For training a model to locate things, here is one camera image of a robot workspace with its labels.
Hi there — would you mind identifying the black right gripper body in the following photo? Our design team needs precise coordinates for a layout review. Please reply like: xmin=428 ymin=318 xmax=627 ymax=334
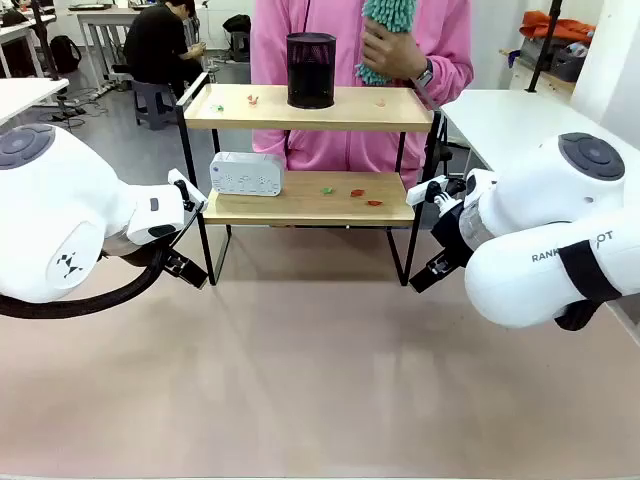
xmin=430 ymin=197 xmax=474 ymax=266

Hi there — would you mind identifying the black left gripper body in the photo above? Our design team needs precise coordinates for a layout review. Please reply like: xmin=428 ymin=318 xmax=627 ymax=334
xmin=157 ymin=239 xmax=182 ymax=264

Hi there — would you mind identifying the black mesh pen holder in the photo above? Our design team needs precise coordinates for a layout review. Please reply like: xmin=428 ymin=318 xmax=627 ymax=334
xmin=285 ymin=31 xmax=337 ymax=110

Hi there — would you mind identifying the teal microfibre duster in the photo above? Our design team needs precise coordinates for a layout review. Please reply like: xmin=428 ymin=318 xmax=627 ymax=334
xmin=354 ymin=0 xmax=419 ymax=87

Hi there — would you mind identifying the pink sleeved left forearm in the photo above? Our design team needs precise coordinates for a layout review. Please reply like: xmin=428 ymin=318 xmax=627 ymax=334
xmin=419 ymin=47 xmax=474 ymax=109

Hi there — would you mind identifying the wood and black metal shelf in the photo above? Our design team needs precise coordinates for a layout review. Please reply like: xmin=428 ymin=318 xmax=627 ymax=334
xmin=175 ymin=71 xmax=449 ymax=287

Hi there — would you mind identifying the person's left hand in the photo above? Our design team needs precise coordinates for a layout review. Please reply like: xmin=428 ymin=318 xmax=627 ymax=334
xmin=362 ymin=20 xmax=430 ymax=84

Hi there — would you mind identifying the white digital clock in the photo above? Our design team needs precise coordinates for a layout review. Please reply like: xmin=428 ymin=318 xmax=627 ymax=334
xmin=208 ymin=151 xmax=286 ymax=200

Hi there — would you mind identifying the large white table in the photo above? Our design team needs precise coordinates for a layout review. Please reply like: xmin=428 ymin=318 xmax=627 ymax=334
xmin=439 ymin=88 xmax=604 ymax=174

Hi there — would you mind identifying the grey plastic stool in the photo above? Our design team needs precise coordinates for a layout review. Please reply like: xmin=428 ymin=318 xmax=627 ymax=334
xmin=131 ymin=79 xmax=177 ymax=132

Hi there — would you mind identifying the smartwatch with grey band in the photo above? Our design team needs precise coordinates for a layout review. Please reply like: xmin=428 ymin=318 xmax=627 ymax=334
xmin=411 ymin=59 xmax=434 ymax=91

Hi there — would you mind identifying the grey storage crate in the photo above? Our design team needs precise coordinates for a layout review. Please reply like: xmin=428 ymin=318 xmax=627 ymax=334
xmin=548 ymin=42 xmax=587 ymax=82

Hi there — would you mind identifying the black tripod pole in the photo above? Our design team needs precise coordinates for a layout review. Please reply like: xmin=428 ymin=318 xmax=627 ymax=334
xmin=525 ymin=0 xmax=565 ymax=94

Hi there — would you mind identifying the seated person in black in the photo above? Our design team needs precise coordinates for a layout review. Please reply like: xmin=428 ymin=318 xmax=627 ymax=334
xmin=123 ymin=0 xmax=205 ymax=100

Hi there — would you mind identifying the white desk with rounded corner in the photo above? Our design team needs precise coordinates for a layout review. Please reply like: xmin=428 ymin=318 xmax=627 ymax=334
xmin=0 ymin=77 xmax=70 ymax=127

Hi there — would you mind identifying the small grey stool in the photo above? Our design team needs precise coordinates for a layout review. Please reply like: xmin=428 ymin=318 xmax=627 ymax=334
xmin=229 ymin=30 xmax=251 ymax=63

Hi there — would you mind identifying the black backpack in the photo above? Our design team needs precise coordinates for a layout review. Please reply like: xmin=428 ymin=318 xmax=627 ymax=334
xmin=49 ymin=34 xmax=83 ymax=74

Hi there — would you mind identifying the orange cloth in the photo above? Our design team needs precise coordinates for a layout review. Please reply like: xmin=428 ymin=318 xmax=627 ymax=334
xmin=518 ymin=10 xmax=597 ymax=45

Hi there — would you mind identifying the black stand pole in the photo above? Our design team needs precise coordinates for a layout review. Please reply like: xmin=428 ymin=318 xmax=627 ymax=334
xmin=30 ymin=0 xmax=62 ymax=82

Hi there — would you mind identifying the white desk with metal legs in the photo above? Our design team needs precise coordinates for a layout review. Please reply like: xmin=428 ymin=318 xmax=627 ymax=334
xmin=67 ymin=2 xmax=137 ymax=97

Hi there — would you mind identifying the person in pink hoodie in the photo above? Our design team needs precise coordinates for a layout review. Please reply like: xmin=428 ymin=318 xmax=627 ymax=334
xmin=249 ymin=0 xmax=474 ymax=190

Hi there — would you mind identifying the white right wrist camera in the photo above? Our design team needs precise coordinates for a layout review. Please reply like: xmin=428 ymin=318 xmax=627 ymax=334
xmin=405 ymin=174 xmax=467 ymax=211

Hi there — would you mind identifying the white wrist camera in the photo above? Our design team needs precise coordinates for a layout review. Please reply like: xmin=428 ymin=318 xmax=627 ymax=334
xmin=167 ymin=168 xmax=209 ymax=214
xmin=405 ymin=174 xmax=467 ymax=211

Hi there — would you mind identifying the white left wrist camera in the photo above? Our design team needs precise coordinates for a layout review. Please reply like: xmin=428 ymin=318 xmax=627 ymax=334
xmin=167 ymin=168 xmax=209 ymax=214

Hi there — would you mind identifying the black sleeved left arm cable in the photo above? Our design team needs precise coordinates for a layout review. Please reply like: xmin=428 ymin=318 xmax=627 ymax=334
xmin=0 ymin=247 xmax=169 ymax=320

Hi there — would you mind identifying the black sleeved arm cable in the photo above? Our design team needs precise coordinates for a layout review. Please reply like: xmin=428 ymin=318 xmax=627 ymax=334
xmin=0 ymin=247 xmax=169 ymax=320
xmin=553 ymin=298 xmax=601 ymax=332

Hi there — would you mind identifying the black strap on arm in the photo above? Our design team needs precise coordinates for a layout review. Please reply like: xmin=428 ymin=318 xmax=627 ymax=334
xmin=557 ymin=239 xmax=624 ymax=304

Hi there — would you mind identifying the black sleeved right arm cable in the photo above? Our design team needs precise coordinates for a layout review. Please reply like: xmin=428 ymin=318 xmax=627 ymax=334
xmin=553 ymin=298 xmax=601 ymax=332

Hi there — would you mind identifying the black floor cable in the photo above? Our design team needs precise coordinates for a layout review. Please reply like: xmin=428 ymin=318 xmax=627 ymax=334
xmin=49 ymin=87 xmax=104 ymax=124

